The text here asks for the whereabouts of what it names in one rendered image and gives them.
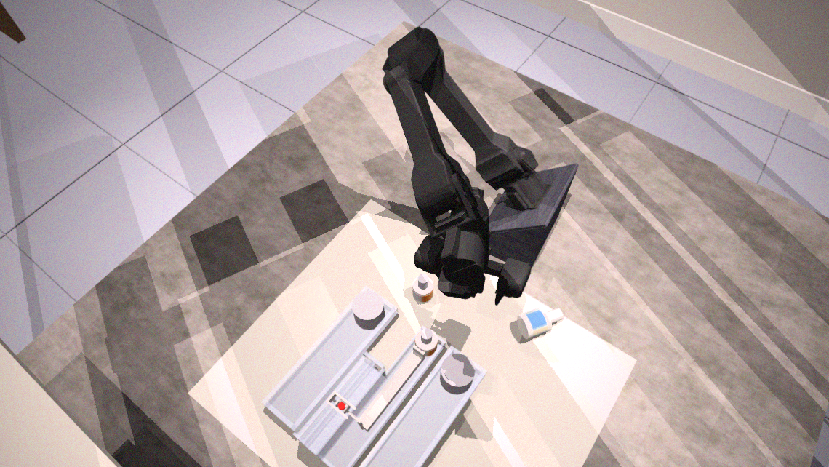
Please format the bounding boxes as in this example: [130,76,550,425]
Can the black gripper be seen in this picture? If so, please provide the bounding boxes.
[414,230,532,306]

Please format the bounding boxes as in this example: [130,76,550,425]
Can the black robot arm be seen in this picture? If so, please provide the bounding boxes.
[382,27,552,300]

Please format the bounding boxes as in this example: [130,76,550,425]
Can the white jar with blue label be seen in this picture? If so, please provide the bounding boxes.
[517,308,564,339]

